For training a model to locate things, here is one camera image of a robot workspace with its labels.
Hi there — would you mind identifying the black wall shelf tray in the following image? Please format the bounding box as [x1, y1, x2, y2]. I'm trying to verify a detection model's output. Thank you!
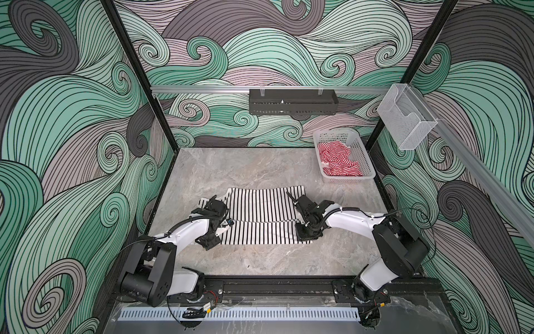
[248, 89, 339, 120]

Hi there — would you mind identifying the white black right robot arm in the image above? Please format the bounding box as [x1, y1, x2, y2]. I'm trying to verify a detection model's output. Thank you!
[289, 195, 431, 302]

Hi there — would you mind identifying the black frame post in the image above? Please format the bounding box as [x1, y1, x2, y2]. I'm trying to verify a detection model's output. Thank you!
[101, 0, 179, 155]
[366, 1, 457, 151]

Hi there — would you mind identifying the aluminium rail right wall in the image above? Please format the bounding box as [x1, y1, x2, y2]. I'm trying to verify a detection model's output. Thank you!
[416, 91, 533, 243]

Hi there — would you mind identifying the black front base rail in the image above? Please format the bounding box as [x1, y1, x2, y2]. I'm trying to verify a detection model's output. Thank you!
[112, 275, 443, 306]

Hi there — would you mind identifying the black frame post right rear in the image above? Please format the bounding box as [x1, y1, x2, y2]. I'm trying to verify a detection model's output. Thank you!
[366, 1, 457, 151]

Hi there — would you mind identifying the black frame post left rear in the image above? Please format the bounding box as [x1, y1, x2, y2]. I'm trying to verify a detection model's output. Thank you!
[101, 0, 179, 155]

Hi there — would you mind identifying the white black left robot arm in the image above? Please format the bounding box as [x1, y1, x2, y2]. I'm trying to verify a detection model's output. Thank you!
[117, 196, 234, 307]

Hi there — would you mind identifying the clear plastic wall bin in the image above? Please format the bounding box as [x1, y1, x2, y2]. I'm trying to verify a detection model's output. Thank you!
[378, 83, 438, 151]

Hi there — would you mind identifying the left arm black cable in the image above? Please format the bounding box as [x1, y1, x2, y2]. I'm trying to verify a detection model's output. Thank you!
[120, 210, 228, 251]

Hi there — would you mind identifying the red white striped tank top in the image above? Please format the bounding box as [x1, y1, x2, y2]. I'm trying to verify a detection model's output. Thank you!
[317, 141, 363, 177]

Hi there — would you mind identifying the white plastic laundry basket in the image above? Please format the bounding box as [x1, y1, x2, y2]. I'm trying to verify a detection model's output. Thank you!
[313, 128, 376, 184]

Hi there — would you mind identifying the aluminium rail back wall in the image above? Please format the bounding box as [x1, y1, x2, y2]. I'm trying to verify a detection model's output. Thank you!
[150, 85, 389, 95]

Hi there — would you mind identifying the aluminium rail wall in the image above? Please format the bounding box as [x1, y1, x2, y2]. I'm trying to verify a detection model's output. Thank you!
[150, 85, 389, 95]
[416, 91, 533, 243]

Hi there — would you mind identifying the white slotted cable duct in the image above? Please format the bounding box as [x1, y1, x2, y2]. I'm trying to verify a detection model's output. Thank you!
[118, 306, 360, 322]

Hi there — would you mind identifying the black white striped tank top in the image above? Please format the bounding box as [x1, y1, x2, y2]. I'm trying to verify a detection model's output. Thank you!
[219, 185, 305, 245]

